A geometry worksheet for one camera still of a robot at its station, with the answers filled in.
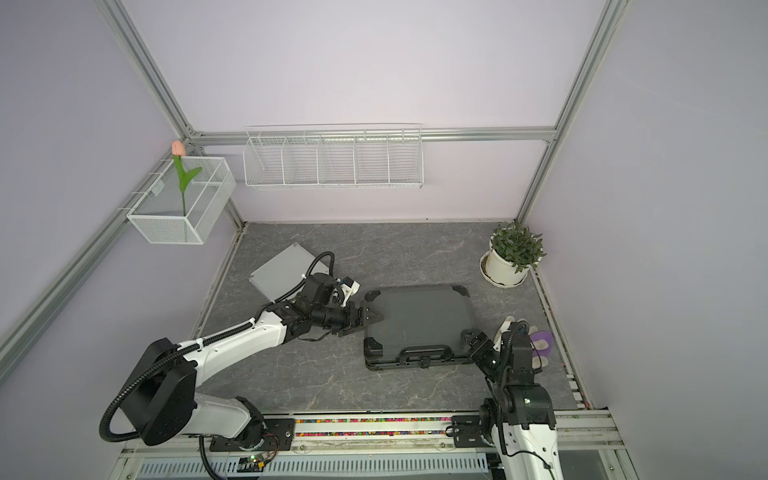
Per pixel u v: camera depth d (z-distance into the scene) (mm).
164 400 412
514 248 890
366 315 724
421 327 808
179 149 846
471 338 785
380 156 1017
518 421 508
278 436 737
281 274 1021
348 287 781
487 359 679
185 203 826
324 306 695
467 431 738
